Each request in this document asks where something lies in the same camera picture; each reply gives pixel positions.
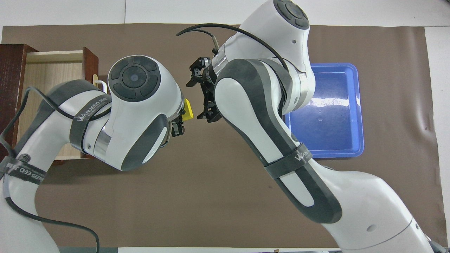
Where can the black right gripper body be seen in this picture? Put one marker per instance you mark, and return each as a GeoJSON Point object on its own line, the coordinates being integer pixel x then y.
{"type": "Point", "coordinates": [209, 80]}

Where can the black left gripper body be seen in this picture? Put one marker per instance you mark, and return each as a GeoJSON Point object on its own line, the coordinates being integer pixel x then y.
{"type": "Point", "coordinates": [181, 117]}

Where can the yellow cube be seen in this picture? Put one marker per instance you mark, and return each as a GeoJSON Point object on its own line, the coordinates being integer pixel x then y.
{"type": "Point", "coordinates": [189, 109]}

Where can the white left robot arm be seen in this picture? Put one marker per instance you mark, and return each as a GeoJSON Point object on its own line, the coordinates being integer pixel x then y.
{"type": "Point", "coordinates": [137, 116]}

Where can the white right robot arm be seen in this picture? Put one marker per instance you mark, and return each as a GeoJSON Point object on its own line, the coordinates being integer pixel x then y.
{"type": "Point", "coordinates": [267, 45]}

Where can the brown paper table mat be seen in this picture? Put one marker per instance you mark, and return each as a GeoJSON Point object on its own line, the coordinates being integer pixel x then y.
{"type": "Point", "coordinates": [211, 196]}

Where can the blue plastic tray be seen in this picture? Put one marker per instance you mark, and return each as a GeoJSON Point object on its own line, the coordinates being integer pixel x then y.
{"type": "Point", "coordinates": [334, 116]}

